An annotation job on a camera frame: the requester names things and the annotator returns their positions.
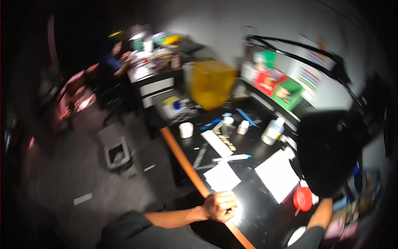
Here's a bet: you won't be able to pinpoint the row of small gold parts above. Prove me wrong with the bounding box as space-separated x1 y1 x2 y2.
214 128 237 152

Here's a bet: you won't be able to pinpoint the white pen with blue cap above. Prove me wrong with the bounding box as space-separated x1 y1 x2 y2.
212 153 252 162

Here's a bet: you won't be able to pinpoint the black desk lamp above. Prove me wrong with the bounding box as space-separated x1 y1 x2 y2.
245 34 365 199

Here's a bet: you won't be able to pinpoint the large white plastic bottle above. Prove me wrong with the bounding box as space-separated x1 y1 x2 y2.
261 116 285 146

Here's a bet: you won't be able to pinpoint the metal ruler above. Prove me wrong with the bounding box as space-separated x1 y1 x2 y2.
192 143 208 169

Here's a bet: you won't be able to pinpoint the person's left hand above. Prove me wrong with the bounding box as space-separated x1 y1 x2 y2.
202 190 239 223

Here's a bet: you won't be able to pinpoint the person's body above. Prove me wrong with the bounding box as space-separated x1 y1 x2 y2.
99 210 327 249

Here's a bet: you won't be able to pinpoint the red carton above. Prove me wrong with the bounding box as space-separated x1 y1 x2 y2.
253 68 288 97

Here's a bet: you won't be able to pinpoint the white round dish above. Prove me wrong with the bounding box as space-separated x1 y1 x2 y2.
286 226 307 248

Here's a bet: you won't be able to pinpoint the grey waste bin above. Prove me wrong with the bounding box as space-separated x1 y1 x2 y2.
103 136 132 171

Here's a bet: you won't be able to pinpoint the yellow translucent box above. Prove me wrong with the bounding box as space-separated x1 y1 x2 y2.
189 60 238 111

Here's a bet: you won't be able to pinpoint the blue flat tool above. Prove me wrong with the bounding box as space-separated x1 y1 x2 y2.
235 108 259 128

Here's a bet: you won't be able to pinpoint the small white paper sheet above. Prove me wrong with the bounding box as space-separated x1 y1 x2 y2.
203 161 242 193

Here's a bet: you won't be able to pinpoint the red round lid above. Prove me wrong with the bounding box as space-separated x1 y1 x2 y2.
292 186 313 212

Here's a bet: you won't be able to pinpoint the person's left fingers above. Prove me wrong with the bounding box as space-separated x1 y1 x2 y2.
219 191 239 223

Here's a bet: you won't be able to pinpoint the long white strip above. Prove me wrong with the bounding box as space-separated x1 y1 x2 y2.
200 130 234 158

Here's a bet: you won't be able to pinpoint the blue strip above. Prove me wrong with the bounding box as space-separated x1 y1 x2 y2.
200 118 222 130

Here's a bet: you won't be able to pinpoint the white cup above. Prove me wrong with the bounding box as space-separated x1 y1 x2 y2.
179 122 194 139

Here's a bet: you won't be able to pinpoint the large white paper sheet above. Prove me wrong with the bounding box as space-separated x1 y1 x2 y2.
254 149 301 205

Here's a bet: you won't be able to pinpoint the green carton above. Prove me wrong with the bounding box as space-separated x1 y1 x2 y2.
272 78 304 111

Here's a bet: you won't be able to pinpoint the pink chair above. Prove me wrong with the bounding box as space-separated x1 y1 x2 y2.
51 64 100 131

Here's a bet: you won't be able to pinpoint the colour striped chart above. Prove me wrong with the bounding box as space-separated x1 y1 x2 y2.
295 66 323 93

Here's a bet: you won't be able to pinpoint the cluttered desk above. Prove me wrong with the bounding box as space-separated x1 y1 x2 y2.
126 29 207 109

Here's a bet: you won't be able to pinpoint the tray of small items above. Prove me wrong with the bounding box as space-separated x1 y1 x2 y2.
161 96 202 122

